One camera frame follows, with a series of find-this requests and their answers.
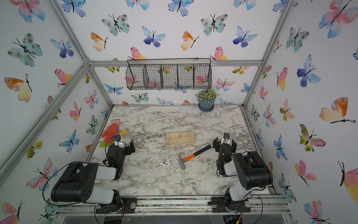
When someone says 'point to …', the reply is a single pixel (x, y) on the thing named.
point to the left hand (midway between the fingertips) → (126, 140)
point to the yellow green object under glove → (105, 144)
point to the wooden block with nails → (177, 138)
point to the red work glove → (111, 131)
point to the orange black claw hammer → (182, 160)
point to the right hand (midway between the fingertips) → (227, 137)
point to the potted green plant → (206, 99)
